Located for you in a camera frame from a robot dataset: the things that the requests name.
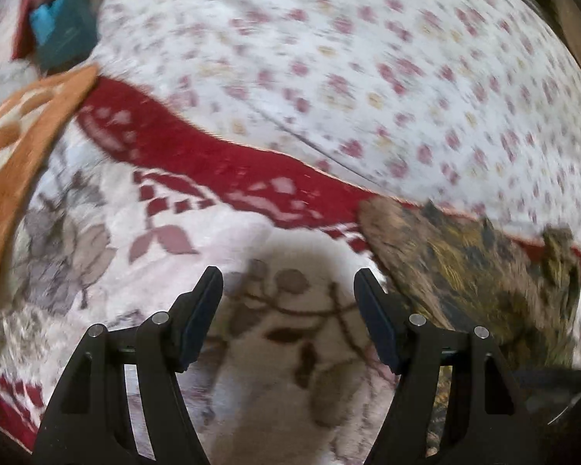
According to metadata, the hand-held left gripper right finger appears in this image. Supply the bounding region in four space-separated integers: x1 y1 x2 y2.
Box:
353 267 545 465

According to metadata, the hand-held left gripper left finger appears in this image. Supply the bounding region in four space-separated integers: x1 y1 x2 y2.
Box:
31 265 223 465

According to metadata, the brown patterned cloth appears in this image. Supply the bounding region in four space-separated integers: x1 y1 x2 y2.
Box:
358 198 581 465

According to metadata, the red and white floral blanket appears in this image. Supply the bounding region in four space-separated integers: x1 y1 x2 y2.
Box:
0 75 581 465

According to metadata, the orange checked towel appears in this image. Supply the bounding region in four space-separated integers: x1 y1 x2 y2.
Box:
0 64 100 308

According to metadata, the white floral quilt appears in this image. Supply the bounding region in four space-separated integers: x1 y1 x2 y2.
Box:
94 0 581 233

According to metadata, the teal bag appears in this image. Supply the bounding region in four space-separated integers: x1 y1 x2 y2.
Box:
29 0 100 71

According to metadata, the red cloth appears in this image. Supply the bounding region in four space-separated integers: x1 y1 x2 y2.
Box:
12 0 49 61

